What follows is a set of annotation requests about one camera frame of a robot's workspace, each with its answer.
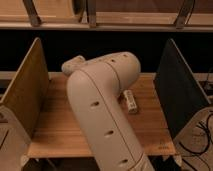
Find pale pepper shaker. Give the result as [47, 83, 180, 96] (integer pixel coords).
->
[123, 90, 138, 114]

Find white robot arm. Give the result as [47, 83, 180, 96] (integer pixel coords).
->
[61, 52, 155, 171]

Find right dark side panel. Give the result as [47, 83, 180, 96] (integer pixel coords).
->
[154, 39, 213, 141]

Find left wooden side panel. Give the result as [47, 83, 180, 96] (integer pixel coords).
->
[0, 38, 49, 144]

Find wooden shelf with brackets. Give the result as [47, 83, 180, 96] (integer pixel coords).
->
[0, 0, 213, 32]

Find black cables on floor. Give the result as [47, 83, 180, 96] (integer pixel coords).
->
[178, 111, 213, 171]

